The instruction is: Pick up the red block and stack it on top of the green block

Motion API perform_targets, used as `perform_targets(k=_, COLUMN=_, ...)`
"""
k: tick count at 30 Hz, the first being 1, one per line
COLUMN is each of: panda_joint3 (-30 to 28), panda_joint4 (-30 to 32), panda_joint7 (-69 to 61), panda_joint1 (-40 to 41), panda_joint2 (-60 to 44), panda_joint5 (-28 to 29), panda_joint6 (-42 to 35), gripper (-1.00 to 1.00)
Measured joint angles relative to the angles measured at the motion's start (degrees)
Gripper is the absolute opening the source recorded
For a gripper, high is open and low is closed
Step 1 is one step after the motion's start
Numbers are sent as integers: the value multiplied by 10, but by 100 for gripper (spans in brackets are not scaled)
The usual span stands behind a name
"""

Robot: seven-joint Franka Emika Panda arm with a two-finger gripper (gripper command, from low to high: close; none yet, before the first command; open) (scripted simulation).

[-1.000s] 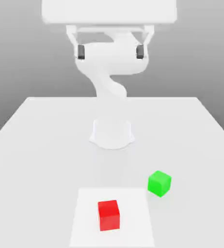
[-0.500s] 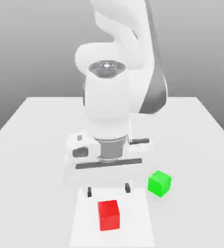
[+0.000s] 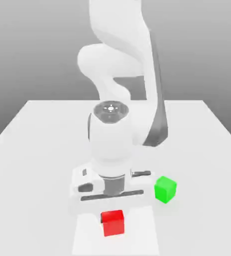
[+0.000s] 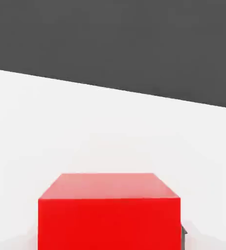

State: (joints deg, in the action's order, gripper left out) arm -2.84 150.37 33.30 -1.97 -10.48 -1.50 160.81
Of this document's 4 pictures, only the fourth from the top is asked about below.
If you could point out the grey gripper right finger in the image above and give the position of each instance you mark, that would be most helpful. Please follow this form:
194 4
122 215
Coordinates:
191 240

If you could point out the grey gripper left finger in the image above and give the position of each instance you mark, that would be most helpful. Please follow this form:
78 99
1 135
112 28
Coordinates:
29 244

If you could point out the small red cube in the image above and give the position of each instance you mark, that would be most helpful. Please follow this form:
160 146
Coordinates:
109 222

